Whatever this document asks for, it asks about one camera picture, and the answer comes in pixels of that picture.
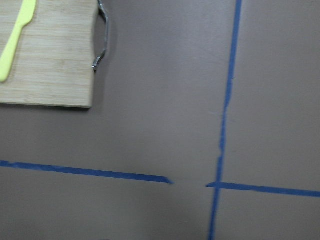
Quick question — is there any yellow plastic knife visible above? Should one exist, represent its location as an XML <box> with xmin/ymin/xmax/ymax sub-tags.
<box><xmin>0</xmin><ymin>0</ymin><xmax>37</xmax><ymax>83</ymax></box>

